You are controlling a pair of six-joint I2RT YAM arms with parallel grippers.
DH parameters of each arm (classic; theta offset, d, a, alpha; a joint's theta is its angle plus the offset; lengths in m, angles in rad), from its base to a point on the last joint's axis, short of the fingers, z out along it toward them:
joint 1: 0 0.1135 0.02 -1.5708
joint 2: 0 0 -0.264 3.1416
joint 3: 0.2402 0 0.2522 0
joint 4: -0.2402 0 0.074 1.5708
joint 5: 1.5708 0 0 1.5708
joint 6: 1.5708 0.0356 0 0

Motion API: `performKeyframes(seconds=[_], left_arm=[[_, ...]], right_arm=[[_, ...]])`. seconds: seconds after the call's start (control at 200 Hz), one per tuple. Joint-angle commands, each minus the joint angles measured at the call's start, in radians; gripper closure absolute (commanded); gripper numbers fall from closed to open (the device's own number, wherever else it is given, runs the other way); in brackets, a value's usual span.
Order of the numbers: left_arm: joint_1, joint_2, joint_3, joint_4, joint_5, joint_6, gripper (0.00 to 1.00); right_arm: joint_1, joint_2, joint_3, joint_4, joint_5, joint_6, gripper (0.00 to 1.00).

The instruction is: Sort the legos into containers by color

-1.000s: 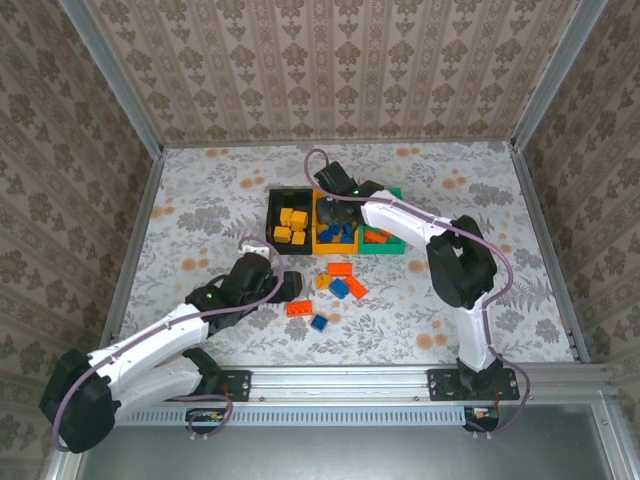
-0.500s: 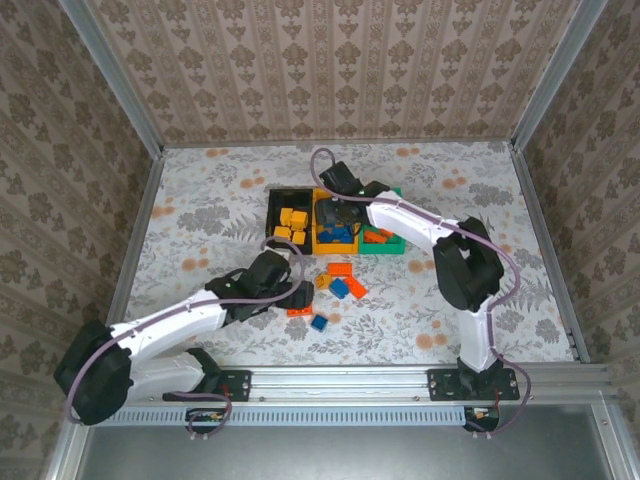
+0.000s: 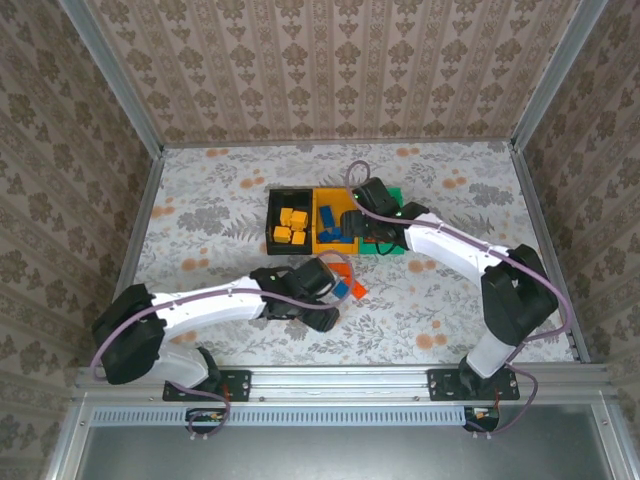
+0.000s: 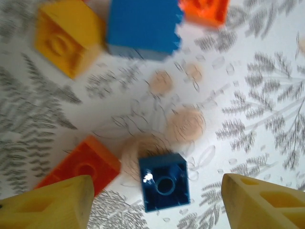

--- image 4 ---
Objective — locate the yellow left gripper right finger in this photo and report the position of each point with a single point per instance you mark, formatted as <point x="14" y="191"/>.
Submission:
<point x="269" y="210"/>

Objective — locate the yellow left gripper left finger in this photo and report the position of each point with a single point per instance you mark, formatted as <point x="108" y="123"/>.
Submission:
<point x="47" y="210"/>

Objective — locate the blue square lego brick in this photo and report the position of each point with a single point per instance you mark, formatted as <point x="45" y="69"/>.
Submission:
<point x="143" y="23"/>
<point x="166" y="188"/>

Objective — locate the orange rectangular lego brick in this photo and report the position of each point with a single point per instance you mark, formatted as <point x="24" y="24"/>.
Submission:
<point x="205" y="12"/>
<point x="88" y="162"/>

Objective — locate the floral patterned table covering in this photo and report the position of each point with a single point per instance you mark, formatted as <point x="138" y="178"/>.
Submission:
<point x="238" y="95"/>

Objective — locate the yellow square lego brick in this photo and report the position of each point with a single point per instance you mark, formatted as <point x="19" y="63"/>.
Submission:
<point x="64" y="40"/>

